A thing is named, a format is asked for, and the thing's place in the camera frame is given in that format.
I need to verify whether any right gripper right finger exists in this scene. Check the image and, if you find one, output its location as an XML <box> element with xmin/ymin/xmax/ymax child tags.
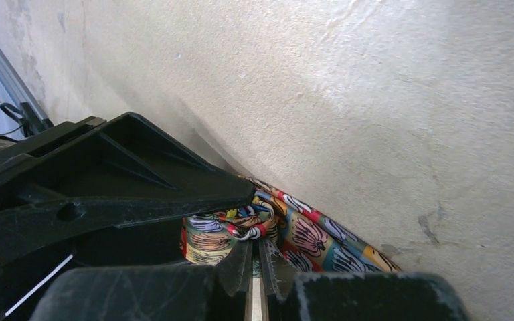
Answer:
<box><xmin>258</xmin><ymin>240</ymin><xmax>470</xmax><ymax>320</ymax></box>

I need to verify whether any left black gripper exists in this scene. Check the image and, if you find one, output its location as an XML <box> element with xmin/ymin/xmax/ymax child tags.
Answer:
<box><xmin>0</xmin><ymin>112</ymin><xmax>254</xmax><ymax>317</ymax></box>

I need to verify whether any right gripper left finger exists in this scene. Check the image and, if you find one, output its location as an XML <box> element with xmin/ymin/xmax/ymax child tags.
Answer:
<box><xmin>31</xmin><ymin>243</ymin><xmax>253</xmax><ymax>320</ymax></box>

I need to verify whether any colourful patterned tie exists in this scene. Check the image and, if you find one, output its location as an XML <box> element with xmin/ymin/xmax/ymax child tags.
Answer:
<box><xmin>179</xmin><ymin>177</ymin><xmax>399</xmax><ymax>272</ymax></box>

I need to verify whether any aluminium frame rail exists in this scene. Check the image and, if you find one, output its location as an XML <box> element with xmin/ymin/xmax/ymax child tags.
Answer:
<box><xmin>0</xmin><ymin>48</ymin><xmax>54</xmax><ymax>139</ymax></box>

